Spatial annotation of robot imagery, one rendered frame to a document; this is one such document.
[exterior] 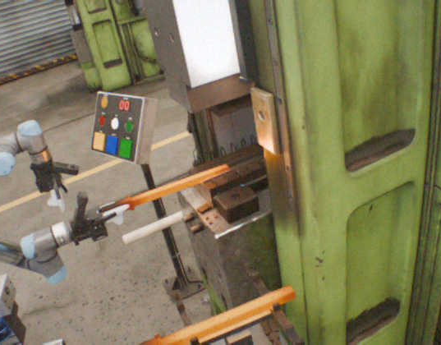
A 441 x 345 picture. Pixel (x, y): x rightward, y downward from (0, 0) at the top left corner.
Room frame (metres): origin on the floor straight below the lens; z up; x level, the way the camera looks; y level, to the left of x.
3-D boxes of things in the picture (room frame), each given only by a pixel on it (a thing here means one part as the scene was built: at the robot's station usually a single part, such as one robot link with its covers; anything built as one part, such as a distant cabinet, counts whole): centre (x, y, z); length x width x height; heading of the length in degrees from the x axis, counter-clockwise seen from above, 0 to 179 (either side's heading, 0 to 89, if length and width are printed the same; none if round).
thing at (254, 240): (1.30, -0.13, 0.69); 0.56 x 0.38 x 0.45; 110
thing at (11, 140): (1.35, 0.75, 1.23); 0.11 x 0.11 x 0.08; 16
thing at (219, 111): (1.34, -0.15, 1.24); 0.30 x 0.07 x 0.06; 110
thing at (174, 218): (1.57, 0.30, 0.62); 0.44 x 0.05 x 0.05; 110
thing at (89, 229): (1.11, 0.47, 0.99); 0.12 x 0.08 x 0.09; 110
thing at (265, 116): (1.03, -0.14, 1.27); 0.09 x 0.02 x 0.17; 20
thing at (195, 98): (1.35, -0.10, 1.32); 0.42 x 0.20 x 0.10; 110
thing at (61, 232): (1.08, 0.55, 1.00); 0.08 x 0.05 x 0.08; 20
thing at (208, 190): (1.35, -0.10, 0.96); 0.42 x 0.20 x 0.09; 110
